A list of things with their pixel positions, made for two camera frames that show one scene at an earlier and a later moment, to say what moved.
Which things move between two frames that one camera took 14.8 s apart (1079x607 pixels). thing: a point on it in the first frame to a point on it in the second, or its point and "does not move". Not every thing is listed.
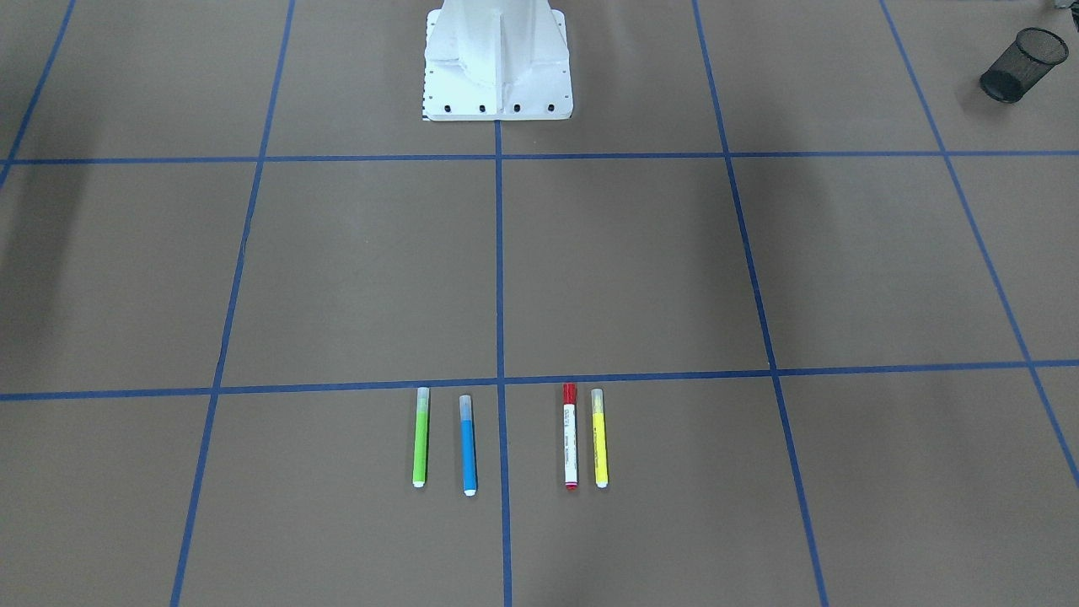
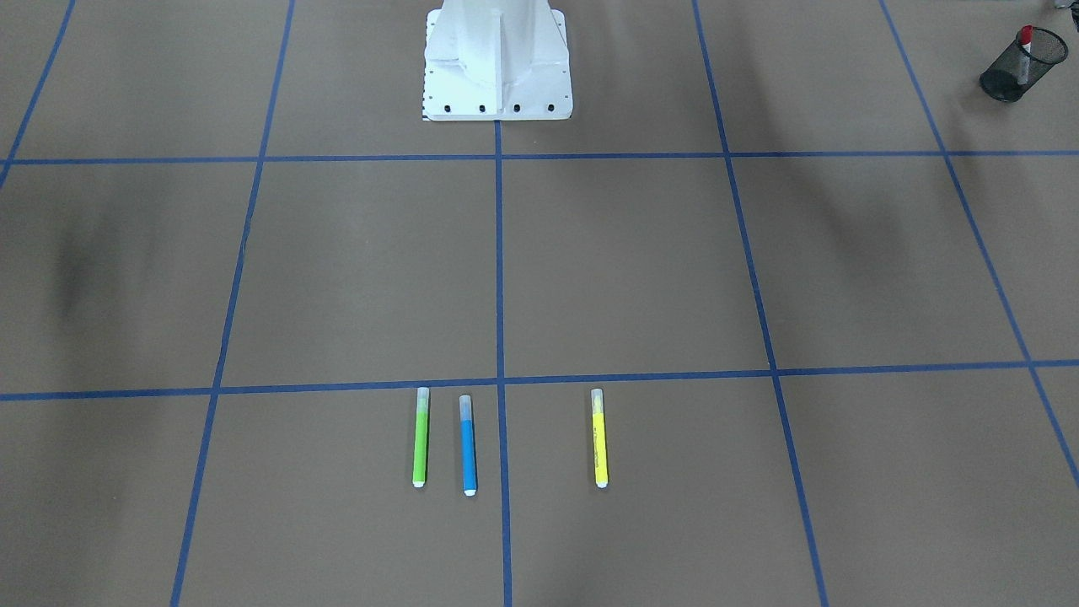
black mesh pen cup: (1033, 55) does not move
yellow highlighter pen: (600, 449) does not move
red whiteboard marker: (571, 436) to (1027, 32)
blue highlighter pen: (468, 460) does not move
